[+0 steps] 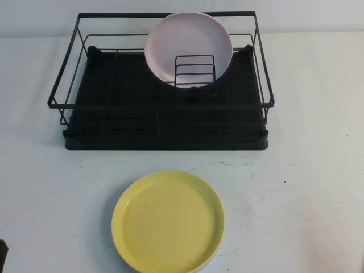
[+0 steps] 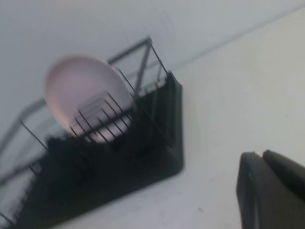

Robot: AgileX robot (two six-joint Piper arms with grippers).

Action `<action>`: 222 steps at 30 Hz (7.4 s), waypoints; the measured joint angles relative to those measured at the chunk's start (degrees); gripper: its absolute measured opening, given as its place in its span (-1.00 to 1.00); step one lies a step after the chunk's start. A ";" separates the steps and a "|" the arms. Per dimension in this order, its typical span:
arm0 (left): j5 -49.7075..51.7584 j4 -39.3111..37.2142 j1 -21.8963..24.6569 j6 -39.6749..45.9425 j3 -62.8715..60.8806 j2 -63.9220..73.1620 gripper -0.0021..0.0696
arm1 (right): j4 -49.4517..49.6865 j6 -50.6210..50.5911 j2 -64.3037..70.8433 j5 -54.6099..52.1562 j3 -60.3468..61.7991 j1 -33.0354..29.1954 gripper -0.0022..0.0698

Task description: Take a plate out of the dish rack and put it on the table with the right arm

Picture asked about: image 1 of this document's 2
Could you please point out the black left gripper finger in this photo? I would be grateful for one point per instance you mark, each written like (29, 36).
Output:
(3, 256)

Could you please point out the pink round plate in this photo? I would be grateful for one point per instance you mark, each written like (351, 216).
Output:
(182, 42)

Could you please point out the yellow round plate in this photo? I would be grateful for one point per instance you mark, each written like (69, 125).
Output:
(167, 221)

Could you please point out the black plastic drain tray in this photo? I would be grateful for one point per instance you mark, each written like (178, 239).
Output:
(128, 85)

